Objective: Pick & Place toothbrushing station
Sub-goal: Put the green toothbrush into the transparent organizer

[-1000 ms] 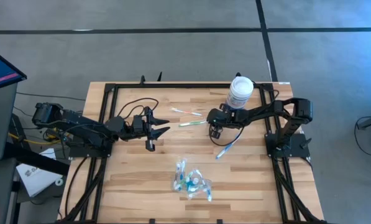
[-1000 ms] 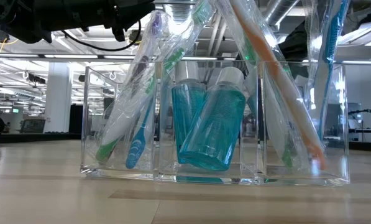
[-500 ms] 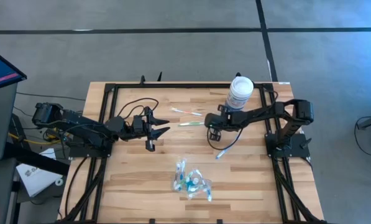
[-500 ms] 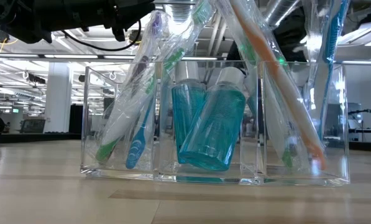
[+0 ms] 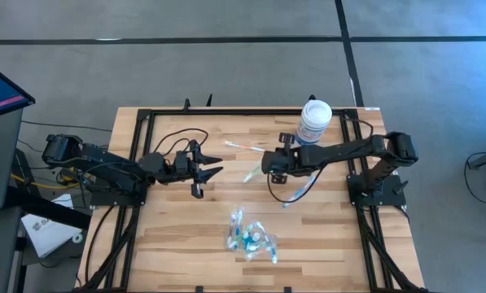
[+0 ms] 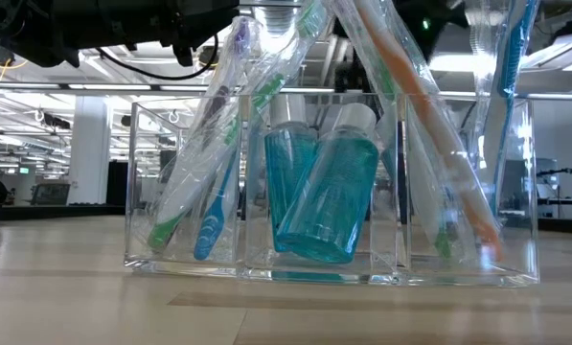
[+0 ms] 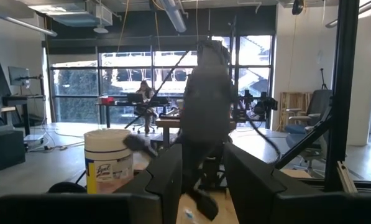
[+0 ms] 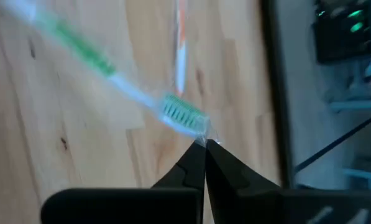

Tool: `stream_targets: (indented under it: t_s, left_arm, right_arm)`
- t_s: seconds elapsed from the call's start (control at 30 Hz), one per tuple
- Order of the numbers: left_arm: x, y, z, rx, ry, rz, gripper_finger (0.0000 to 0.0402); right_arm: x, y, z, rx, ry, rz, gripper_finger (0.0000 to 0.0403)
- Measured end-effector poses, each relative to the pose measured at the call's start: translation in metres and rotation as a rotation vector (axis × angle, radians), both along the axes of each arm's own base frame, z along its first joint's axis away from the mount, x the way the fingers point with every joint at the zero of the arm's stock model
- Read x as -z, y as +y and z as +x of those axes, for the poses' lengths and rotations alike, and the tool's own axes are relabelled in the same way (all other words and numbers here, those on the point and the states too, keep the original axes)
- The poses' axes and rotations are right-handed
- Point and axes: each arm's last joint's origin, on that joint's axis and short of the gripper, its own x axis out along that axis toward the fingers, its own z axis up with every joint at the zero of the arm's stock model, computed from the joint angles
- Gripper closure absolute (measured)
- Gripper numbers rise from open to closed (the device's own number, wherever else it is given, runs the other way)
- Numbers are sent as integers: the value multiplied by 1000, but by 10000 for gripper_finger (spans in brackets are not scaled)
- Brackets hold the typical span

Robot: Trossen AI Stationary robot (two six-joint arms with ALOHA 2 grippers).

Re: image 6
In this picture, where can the purple white toothbrush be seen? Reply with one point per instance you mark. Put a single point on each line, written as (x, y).
(241, 36)

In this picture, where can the orange white toothbrush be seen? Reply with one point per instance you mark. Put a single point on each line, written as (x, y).
(407, 72)

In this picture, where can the green white toothbrush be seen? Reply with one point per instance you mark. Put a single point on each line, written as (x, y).
(271, 88)
(386, 79)

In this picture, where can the blue white toothbrush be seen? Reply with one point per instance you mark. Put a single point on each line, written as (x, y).
(510, 72)
(213, 225)

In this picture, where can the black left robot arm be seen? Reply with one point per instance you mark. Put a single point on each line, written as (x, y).
(75, 19)

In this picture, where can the white building column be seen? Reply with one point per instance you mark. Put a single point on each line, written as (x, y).
(89, 148)

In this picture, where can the black background cabinet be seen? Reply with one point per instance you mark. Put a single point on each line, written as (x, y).
(117, 182)

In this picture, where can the black ceiling device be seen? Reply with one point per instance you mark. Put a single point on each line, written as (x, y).
(1, 55)

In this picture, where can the dark background screen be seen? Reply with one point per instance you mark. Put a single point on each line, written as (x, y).
(51, 194)

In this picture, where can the clear acrylic three-compartment organizer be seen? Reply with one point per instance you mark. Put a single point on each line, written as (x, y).
(194, 274)

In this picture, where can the grey horizontal rail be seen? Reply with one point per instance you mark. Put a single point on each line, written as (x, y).
(27, 86)

